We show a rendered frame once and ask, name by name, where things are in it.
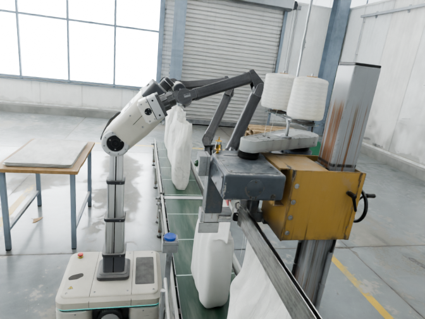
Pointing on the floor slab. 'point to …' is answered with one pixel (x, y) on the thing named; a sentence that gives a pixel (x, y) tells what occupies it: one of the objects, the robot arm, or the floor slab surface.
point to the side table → (41, 192)
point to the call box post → (167, 268)
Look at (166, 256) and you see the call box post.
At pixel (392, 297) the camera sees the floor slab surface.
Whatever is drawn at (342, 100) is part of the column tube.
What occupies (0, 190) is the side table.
